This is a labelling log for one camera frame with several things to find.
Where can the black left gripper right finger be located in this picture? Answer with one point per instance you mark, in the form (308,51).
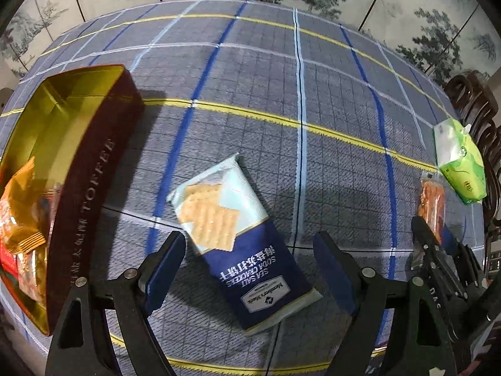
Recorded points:
(418,344)

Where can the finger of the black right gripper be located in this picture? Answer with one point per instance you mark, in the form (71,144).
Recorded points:
(445,287)
(468,269)

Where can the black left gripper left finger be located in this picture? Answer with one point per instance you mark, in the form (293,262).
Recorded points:
(81,344)

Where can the clear fried twist packet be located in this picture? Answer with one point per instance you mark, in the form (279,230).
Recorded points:
(431,209)

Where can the green tissue pack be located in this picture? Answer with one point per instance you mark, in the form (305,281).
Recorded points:
(459,160)

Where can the orange snack packet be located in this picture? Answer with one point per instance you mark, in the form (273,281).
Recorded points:
(20,227)

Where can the dark wooden chair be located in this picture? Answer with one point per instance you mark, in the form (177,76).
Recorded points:
(476,105)

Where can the blue soda cracker packet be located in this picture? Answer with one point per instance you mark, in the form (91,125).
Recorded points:
(231,230)

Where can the gold and maroon toffee tin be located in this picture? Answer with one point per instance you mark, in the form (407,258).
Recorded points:
(76,124)

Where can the painted folding screen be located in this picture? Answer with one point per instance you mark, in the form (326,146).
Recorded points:
(439,37)

